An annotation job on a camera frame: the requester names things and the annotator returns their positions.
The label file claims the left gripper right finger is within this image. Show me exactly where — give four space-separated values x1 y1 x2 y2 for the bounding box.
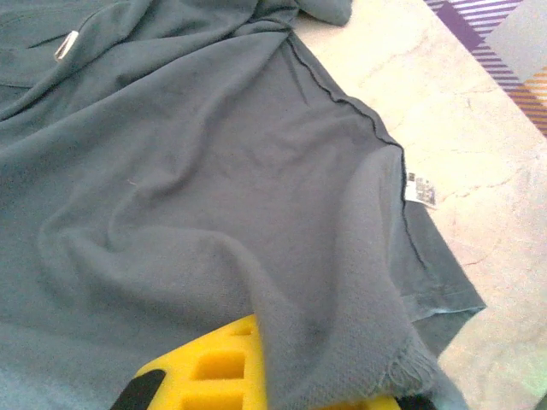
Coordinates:
337 391 432 410

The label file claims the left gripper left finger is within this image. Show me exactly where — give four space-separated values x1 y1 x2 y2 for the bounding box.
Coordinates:
110 313 269 410

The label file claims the grey t-shirt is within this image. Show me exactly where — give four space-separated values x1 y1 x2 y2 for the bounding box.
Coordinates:
0 0 488 410

